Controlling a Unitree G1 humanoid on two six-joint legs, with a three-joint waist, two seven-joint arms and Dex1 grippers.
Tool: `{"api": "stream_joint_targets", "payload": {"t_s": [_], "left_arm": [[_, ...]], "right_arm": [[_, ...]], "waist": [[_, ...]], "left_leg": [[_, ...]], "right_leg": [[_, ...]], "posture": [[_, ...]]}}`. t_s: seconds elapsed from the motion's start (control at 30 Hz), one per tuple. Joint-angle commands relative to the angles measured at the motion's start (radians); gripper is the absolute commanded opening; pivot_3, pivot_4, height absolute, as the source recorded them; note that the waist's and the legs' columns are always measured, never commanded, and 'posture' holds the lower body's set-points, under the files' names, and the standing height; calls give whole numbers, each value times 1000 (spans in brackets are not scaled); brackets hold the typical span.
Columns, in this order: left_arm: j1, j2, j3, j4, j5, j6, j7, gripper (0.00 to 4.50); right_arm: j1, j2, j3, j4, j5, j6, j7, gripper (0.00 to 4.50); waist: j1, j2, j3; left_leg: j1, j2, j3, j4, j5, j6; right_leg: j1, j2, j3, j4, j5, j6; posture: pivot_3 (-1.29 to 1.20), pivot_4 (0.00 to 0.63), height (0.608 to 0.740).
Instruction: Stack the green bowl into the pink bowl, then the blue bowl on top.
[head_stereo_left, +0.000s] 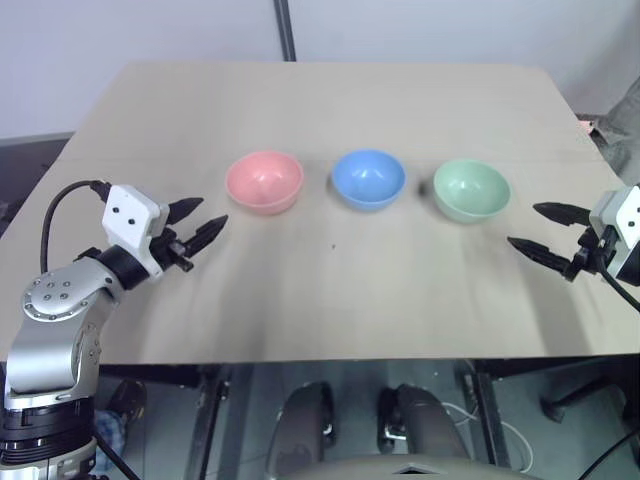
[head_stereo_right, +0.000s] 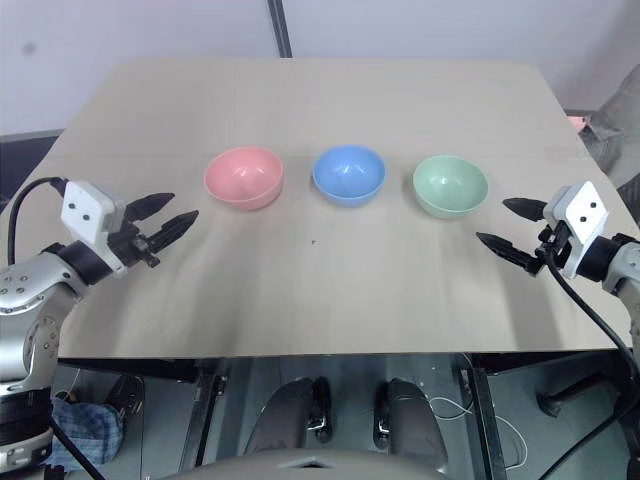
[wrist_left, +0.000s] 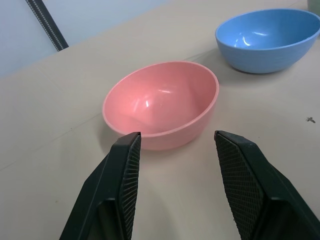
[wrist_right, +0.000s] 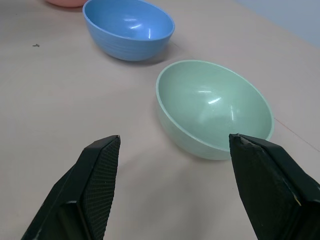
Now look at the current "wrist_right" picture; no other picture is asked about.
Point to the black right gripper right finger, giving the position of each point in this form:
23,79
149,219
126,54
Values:
270,190

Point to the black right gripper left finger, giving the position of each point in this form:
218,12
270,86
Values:
82,190

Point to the red plastic bowl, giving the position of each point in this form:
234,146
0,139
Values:
66,2

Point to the green plastic bowl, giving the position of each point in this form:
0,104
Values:
212,107

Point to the blue plastic bowl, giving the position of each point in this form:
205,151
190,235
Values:
130,30

